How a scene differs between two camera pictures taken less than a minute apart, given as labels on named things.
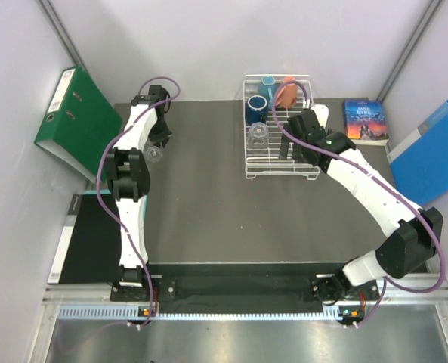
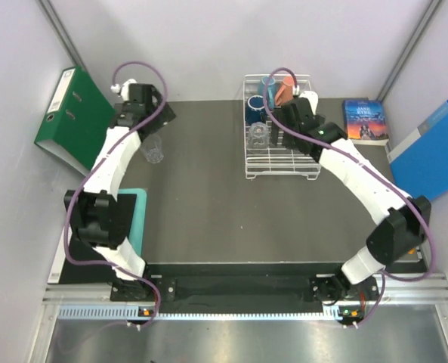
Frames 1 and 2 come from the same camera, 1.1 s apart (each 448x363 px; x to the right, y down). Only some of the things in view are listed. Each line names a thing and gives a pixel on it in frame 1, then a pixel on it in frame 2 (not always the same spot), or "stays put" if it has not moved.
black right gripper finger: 284,147 -> 274,134
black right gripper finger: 299,153 -> 289,141
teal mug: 267,89 stays put
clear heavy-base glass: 257,138 stays put
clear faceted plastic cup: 154,154 stays put
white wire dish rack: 269,100 stays put
